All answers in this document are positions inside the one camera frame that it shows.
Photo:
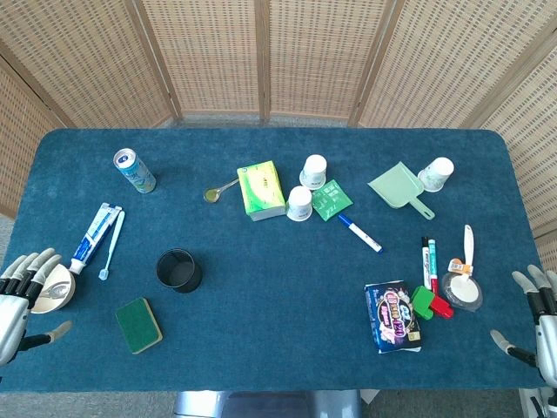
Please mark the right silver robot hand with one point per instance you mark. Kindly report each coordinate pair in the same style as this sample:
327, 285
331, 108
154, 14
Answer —
547, 339

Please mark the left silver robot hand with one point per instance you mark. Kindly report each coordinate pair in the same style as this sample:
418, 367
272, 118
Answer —
13, 322

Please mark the black cup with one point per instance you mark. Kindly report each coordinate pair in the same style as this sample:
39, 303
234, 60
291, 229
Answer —
193, 281

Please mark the blue white marker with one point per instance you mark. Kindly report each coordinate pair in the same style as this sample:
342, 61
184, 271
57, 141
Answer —
361, 234

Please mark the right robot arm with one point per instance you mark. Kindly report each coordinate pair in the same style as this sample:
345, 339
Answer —
549, 402

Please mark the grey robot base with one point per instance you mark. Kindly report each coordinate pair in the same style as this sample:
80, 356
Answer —
261, 405

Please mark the red green marker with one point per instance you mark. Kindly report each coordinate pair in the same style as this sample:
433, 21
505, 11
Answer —
433, 265

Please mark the black marker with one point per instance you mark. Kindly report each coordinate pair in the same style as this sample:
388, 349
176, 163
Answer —
425, 263

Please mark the beige bowl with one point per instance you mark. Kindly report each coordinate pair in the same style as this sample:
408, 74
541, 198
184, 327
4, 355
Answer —
58, 300

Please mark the plain metal spoon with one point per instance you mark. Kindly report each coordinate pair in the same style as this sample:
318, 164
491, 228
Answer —
58, 291

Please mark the red plastic block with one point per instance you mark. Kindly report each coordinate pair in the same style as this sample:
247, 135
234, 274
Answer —
443, 307

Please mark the blue white toothpaste tube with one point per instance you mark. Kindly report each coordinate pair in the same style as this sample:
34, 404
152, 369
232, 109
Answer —
93, 237

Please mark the orange white label tag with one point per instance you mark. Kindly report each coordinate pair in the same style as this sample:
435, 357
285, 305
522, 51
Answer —
457, 264

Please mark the green yellow sponge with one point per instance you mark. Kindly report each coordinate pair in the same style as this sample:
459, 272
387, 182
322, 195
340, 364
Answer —
137, 324

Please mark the white plastic spoon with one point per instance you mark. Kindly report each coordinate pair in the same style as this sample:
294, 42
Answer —
468, 244

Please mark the light blue toothbrush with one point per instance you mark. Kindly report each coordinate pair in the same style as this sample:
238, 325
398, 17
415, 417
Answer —
114, 244

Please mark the green plastic block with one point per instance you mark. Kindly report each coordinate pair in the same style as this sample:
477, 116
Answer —
421, 301

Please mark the dark blue pad pack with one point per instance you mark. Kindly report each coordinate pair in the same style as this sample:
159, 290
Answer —
391, 318

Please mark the light blue drink can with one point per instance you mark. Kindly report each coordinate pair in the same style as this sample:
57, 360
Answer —
137, 174

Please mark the white paper cup leaf print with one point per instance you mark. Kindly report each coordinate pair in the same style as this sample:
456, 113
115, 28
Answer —
436, 174

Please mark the light green dustpan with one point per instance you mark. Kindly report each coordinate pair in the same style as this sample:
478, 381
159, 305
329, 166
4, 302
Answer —
396, 185

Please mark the metal spoon with golden bowl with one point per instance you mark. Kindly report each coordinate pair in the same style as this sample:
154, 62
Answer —
212, 195

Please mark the green tea sachet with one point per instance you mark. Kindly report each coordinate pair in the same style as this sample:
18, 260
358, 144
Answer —
333, 200

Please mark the blue table cloth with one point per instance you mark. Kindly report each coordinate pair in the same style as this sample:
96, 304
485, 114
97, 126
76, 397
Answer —
270, 305

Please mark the green tissue pack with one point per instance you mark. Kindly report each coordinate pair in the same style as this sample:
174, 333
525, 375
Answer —
261, 189

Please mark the white paper cup blue logo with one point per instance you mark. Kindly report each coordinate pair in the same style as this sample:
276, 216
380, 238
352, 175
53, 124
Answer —
299, 204
314, 170

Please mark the bamboo folding screen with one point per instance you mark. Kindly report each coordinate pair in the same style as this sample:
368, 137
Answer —
217, 52

